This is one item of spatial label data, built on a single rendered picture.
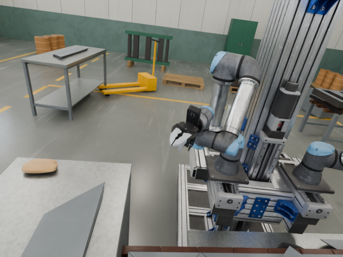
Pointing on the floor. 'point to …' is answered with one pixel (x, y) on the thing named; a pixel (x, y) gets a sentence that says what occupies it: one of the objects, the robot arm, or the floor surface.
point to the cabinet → (240, 36)
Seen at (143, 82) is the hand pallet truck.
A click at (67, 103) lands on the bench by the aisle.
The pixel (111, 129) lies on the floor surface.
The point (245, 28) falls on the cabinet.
